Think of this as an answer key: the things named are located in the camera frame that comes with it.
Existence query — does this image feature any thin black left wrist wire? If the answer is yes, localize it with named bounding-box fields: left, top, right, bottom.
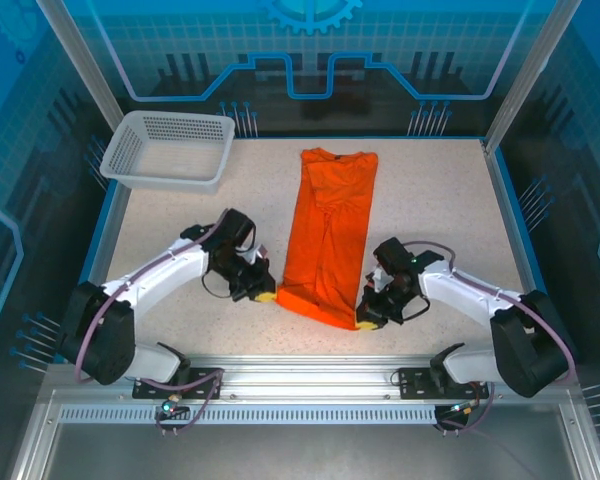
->
left=201, top=272, right=234, bottom=301

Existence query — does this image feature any small connector with LED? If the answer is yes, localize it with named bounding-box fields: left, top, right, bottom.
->
left=160, top=394, right=190, bottom=419
left=448, top=398, right=482, bottom=417

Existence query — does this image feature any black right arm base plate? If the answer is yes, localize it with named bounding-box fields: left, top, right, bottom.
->
left=397, top=366, right=490, bottom=401

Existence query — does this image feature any aluminium frame post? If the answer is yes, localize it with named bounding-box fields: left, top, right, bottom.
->
left=481, top=0, right=581, bottom=156
left=35, top=0, right=126, bottom=135

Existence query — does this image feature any slotted grey cable duct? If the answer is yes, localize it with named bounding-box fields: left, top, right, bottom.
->
left=58, top=405, right=439, bottom=424

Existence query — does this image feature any white perforated plastic basket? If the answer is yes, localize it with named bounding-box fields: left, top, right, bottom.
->
left=98, top=110, right=236, bottom=195

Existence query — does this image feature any thin black wrist wire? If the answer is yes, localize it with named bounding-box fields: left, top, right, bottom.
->
left=201, top=272, right=234, bottom=301
left=398, top=295, right=430, bottom=325

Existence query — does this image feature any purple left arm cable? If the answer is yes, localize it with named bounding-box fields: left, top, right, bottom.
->
left=74, top=209, right=231, bottom=437

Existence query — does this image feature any thin black right wrist wire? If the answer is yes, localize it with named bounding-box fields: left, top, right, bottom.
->
left=398, top=295, right=430, bottom=325

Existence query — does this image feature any blue table edge strip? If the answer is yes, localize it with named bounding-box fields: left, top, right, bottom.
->
left=479, top=138, right=574, bottom=365
left=53, top=177, right=131, bottom=365

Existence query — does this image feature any metal front panel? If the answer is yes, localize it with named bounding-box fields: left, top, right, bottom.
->
left=7, top=387, right=600, bottom=480

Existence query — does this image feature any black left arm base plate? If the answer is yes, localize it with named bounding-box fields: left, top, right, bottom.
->
left=132, top=367, right=225, bottom=401

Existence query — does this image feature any aluminium mounting rail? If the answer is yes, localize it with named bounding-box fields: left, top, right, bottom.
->
left=47, top=355, right=577, bottom=402

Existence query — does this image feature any orange t-shirt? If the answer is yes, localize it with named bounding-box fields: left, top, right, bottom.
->
left=275, top=147, right=380, bottom=331

